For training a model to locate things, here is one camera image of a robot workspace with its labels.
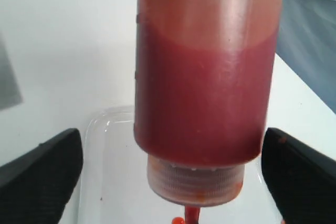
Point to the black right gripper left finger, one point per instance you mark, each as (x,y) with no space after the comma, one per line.
(36,187)

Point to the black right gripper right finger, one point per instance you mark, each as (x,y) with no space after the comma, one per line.
(300,179)

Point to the white rectangular plastic tray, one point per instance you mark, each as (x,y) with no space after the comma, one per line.
(114,186)

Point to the grey fabric backdrop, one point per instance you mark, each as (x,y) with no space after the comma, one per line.
(306,43)

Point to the red sauce drops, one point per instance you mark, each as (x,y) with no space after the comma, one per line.
(178,220)

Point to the red sauce squeeze bottle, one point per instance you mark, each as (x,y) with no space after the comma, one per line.
(202,85)

